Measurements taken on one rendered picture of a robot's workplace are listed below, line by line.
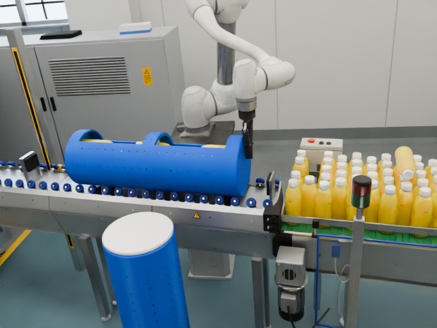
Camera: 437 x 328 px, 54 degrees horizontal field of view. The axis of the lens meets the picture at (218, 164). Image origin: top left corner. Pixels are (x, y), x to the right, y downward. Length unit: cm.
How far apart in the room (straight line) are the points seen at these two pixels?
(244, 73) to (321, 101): 303
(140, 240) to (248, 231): 55
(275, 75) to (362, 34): 285
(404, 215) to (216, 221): 81
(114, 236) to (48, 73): 234
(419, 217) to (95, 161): 144
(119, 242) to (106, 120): 220
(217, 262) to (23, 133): 219
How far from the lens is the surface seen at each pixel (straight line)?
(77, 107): 382
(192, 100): 243
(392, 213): 183
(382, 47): 469
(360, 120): 488
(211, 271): 297
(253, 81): 180
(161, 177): 197
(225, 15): 224
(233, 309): 279
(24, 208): 256
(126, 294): 175
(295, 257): 178
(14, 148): 430
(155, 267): 165
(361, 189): 150
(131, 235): 170
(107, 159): 208
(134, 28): 362
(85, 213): 231
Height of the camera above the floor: 198
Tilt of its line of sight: 26 degrees down
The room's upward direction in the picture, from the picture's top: 5 degrees counter-clockwise
